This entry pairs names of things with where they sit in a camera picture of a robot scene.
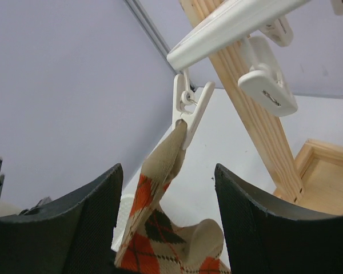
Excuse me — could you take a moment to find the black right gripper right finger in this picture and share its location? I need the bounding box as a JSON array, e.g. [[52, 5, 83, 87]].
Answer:
[[214, 164, 343, 273]]

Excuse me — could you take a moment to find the wooden hanging rack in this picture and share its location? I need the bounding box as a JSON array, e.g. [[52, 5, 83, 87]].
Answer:
[[178, 0, 343, 216]]

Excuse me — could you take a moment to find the white plastic clip hanger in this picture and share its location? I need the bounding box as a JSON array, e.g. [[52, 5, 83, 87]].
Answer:
[[166, 0, 343, 151]]

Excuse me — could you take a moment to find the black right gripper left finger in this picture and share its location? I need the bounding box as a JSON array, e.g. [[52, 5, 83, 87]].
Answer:
[[0, 164, 123, 273]]

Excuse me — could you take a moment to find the argyle patterned sock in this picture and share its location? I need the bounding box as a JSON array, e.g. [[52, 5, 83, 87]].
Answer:
[[114, 122, 231, 273]]

